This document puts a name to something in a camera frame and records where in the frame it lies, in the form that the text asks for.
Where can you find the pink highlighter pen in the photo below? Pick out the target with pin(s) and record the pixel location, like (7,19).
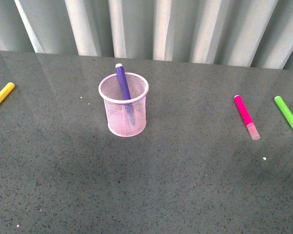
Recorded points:
(246,118)

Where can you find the yellow highlighter pen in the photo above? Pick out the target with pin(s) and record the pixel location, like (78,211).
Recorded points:
(6,91)

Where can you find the grey pleated curtain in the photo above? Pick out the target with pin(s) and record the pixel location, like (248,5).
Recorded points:
(248,33)

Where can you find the purple highlighter pen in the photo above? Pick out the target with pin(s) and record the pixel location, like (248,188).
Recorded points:
(125,91)

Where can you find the green highlighter pen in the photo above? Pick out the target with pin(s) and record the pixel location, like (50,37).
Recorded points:
(284,110)

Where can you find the pink mesh pen cup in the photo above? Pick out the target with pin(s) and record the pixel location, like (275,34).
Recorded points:
(125,118)

